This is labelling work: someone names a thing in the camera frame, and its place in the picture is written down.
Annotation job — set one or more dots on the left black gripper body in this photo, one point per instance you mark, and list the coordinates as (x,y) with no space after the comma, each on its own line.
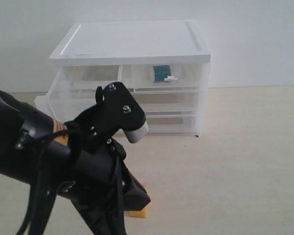
(102,185)

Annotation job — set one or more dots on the yellow sponge block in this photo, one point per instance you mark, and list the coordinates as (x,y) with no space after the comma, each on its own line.
(139,214)

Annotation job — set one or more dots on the teal bottle white cap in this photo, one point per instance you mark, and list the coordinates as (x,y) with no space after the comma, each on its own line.
(165,73)

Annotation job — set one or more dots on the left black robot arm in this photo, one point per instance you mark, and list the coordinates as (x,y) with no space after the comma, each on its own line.
(30,152)

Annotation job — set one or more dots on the bottom wide clear drawer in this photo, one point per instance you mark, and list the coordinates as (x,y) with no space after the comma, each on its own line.
(173,124)

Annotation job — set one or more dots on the wide clear drawer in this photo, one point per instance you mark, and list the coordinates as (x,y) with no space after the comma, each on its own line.
(173,124)
(170,102)

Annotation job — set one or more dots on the middle wide clear drawer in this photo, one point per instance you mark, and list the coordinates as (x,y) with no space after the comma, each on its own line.
(170,102)

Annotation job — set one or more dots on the white plastic drawer cabinet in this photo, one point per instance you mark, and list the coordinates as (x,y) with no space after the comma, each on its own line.
(127,44)

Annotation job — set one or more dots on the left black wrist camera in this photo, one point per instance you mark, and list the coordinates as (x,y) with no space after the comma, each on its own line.
(118,109)

